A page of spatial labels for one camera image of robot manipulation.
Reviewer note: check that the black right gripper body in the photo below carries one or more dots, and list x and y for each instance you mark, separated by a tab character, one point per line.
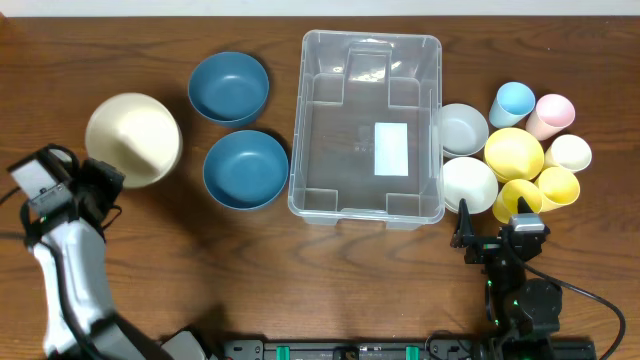
485	249

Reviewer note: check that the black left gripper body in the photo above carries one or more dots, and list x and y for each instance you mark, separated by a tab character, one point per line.
97	181

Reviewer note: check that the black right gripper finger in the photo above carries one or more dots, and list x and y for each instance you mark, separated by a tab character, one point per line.
464	232
523	207

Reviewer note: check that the yellow cup front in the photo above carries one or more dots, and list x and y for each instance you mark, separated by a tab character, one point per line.
506	203

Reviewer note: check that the yellow cup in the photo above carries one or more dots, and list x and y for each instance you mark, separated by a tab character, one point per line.
506	203
559	188

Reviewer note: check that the cream beige bowl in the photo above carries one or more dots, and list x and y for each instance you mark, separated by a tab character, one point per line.
136	134

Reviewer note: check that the dark blue bowl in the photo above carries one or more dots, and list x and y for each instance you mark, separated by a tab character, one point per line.
229	88
245	170

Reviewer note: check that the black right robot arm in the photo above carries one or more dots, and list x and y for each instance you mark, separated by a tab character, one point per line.
524	310

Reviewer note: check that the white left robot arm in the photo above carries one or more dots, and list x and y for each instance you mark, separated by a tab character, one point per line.
63	219

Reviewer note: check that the white label in container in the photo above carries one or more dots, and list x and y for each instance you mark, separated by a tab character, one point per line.
391	149

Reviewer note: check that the clear plastic storage container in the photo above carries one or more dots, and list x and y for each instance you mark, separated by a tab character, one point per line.
349	81

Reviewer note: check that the yellow cup right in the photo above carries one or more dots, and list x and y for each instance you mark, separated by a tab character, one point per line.
559	188

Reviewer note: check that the white small bowl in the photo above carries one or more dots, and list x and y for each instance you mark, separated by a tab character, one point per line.
469	179

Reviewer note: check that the yellow small bowl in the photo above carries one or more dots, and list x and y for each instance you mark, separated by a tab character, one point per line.
513	153

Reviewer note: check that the cream white cup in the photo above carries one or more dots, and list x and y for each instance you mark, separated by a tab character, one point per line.
570	152

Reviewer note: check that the grey small bowl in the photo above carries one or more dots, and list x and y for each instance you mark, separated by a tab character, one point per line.
465	130

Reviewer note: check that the pink cup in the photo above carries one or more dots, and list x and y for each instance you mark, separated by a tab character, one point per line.
552	114

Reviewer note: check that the light blue cup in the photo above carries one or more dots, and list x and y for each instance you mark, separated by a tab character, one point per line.
513	101

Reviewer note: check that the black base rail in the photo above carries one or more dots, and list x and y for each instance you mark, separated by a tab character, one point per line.
433	348

